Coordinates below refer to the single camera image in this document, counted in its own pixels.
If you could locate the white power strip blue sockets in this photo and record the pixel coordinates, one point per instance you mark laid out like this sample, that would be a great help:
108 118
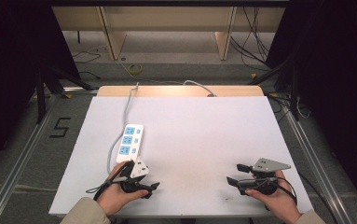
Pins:
129 140

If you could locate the long beige wooden desk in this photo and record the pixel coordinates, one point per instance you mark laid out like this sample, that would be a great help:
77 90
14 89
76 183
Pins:
167 18

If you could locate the aluminium floor rail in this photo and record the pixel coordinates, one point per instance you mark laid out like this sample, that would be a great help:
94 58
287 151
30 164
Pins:
20 161
316 168

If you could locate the black curtain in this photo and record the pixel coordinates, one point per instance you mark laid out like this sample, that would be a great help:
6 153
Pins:
337 93
11 77

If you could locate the small wooden table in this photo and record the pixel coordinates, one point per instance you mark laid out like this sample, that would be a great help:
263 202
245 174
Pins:
167 90

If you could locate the yellow tape roll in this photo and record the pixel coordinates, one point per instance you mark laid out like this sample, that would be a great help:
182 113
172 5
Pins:
135 69

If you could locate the person's left hand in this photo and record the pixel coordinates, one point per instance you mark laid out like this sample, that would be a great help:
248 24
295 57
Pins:
114 196

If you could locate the white table board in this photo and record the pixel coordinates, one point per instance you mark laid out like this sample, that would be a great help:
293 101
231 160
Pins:
198 140

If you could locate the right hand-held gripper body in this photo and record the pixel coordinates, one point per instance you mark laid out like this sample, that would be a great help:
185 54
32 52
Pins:
267 165

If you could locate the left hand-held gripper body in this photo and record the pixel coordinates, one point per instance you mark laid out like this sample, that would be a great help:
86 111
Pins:
139 169

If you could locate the black metal stand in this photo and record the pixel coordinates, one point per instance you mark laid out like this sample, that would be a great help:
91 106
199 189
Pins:
40 96
295 99

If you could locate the person's right hand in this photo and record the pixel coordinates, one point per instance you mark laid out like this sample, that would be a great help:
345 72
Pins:
283 202

